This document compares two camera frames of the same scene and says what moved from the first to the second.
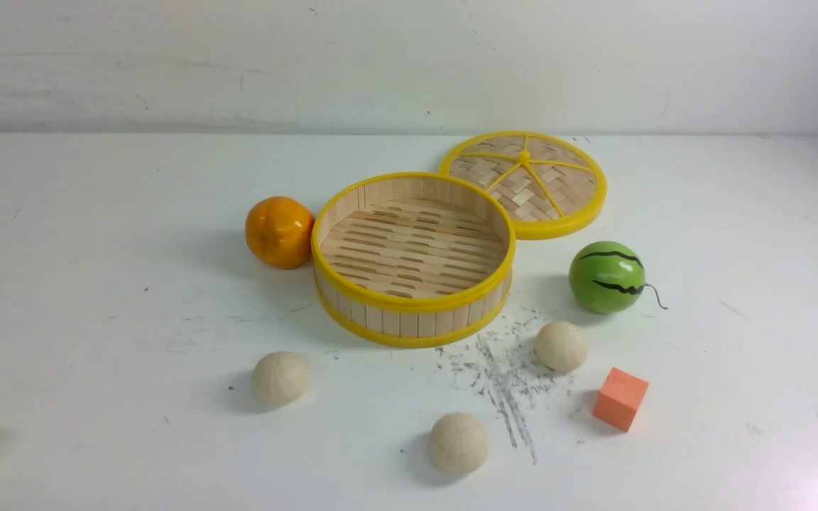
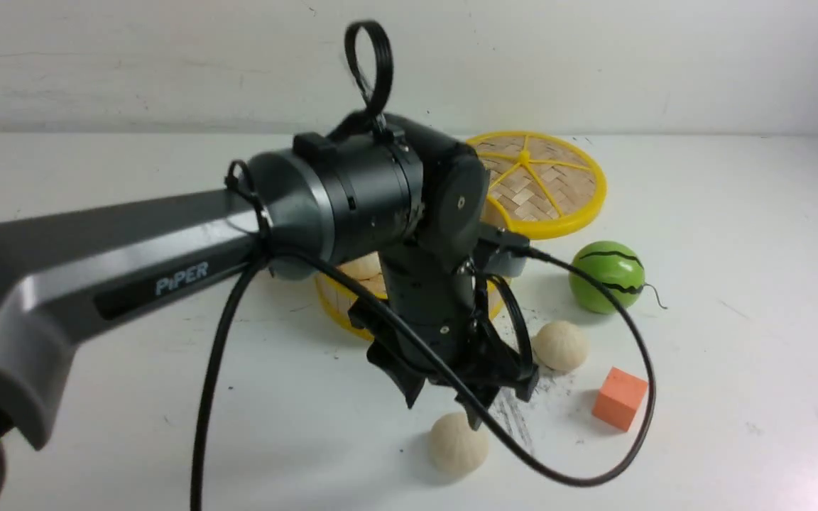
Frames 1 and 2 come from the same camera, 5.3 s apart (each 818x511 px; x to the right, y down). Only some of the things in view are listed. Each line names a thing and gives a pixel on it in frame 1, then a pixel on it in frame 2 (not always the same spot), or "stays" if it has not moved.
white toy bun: [561, 346] stays
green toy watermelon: [608, 277] stays
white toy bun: [459, 443] stays
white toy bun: [280, 379] to [366, 267]
